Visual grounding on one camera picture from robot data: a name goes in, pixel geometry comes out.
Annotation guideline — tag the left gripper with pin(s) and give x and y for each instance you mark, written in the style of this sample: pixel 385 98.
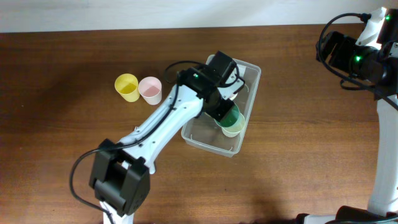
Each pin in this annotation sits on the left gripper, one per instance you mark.
pixel 220 114

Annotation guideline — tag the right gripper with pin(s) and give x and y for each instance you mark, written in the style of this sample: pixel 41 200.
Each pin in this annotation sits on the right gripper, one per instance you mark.
pixel 345 45

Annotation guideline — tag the green plastic cup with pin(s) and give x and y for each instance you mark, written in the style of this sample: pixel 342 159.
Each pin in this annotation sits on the green plastic cup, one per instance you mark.
pixel 230 118

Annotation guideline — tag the cream plastic cup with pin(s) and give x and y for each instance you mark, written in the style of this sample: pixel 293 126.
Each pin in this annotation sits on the cream plastic cup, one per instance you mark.
pixel 236 128

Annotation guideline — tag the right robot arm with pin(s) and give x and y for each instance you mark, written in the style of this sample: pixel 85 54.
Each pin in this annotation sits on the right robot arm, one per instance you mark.
pixel 379 25

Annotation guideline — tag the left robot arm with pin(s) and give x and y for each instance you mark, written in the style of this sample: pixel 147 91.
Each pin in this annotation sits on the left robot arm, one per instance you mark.
pixel 121 171

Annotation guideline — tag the pink plastic cup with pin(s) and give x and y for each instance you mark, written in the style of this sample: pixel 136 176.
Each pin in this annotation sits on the pink plastic cup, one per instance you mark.
pixel 150 89

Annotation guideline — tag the yellow plastic cup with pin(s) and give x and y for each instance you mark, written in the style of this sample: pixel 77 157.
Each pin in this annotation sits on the yellow plastic cup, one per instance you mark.
pixel 127 86

